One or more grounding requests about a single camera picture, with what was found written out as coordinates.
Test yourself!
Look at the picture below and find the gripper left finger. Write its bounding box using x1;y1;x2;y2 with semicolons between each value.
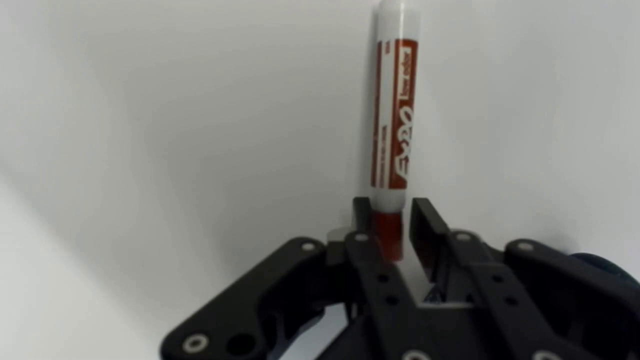
160;197;422;360

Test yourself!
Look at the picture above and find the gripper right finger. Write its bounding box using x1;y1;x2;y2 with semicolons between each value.
410;197;640;360

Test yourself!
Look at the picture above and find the white marker with red cap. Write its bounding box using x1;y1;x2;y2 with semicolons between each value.
369;0;421;263

